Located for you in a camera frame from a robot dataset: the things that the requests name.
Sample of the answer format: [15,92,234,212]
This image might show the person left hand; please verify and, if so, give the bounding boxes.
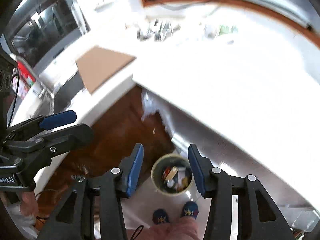
[20,191,39,217]

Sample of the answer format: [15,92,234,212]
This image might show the dark window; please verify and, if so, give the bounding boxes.
[1,0,89,73]

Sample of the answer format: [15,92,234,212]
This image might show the left blue slipper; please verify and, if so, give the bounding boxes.
[152,209,170,225]

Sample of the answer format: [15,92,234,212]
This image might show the blue slipper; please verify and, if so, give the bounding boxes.
[152,209,170,225]
[181,201,199,219]

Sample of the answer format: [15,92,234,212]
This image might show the right blue slipper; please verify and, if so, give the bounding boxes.
[181,201,199,219]

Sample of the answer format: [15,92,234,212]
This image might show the thin black cable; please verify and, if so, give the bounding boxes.
[130,224,145,240]

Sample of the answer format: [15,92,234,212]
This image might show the brown cardboard sheet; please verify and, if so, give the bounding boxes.
[76,46,136,94]

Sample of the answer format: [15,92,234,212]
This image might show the green white package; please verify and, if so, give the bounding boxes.
[204,24,238,39]

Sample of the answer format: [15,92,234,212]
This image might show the red detergent bottle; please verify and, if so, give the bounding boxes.
[11,61,36,100]

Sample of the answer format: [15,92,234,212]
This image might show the round trash bin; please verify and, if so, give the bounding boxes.
[150,153,194,197]

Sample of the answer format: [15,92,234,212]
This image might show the person pink trouser leg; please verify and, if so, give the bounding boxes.
[136,217,200,240]

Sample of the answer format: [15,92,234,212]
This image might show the crumpled aluminium foil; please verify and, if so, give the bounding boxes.
[137,19,180,41]

